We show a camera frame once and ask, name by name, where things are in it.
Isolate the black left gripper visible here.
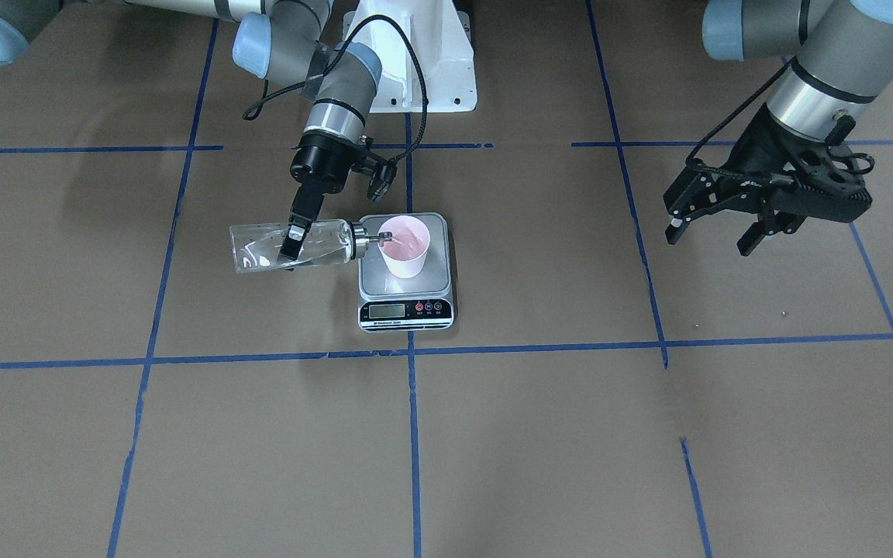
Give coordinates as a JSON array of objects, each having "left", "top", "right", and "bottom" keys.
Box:
[{"left": 664, "top": 106, "right": 873, "bottom": 257}]

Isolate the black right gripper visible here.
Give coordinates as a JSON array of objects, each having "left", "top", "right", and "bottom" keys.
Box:
[{"left": 278, "top": 130, "right": 362, "bottom": 264}]

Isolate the clear glass sauce bottle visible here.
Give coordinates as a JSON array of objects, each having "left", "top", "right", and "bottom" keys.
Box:
[{"left": 229, "top": 219, "right": 399, "bottom": 274}]

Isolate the pink plastic cup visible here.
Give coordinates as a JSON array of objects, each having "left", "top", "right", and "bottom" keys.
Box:
[{"left": 378, "top": 215, "right": 432, "bottom": 279}]

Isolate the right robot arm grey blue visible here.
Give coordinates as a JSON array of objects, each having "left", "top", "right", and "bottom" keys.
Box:
[{"left": 129, "top": 1, "right": 397, "bottom": 272}]

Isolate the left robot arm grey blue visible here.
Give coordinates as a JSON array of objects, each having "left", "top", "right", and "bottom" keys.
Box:
[{"left": 663, "top": 1, "right": 893, "bottom": 257}]

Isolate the silver digital kitchen scale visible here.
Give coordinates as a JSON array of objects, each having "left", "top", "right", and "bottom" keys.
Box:
[{"left": 357, "top": 212, "right": 456, "bottom": 332}]

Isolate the blue tape line lengthwise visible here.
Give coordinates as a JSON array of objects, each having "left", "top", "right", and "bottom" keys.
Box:
[{"left": 404, "top": 113, "right": 422, "bottom": 557}]

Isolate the blue tape line crosswise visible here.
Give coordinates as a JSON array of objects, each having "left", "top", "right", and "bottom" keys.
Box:
[{"left": 0, "top": 333, "right": 893, "bottom": 370}]

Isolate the brown paper table cover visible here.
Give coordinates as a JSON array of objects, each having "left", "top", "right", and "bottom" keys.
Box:
[{"left": 0, "top": 1, "right": 893, "bottom": 557}]

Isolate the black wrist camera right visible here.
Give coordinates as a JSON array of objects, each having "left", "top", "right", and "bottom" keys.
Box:
[{"left": 350, "top": 146, "right": 398, "bottom": 202}]

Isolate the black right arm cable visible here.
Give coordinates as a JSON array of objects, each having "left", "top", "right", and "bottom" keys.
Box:
[{"left": 242, "top": 12, "right": 429, "bottom": 167}]

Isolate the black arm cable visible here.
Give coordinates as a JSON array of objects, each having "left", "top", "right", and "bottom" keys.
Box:
[
  {"left": 685, "top": 60, "right": 792, "bottom": 175},
  {"left": 242, "top": 12, "right": 429, "bottom": 167}
]

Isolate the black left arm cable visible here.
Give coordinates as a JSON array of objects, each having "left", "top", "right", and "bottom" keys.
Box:
[{"left": 685, "top": 60, "right": 792, "bottom": 175}]

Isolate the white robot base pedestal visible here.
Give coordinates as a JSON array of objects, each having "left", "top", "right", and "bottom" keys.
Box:
[{"left": 343, "top": 1, "right": 478, "bottom": 113}]

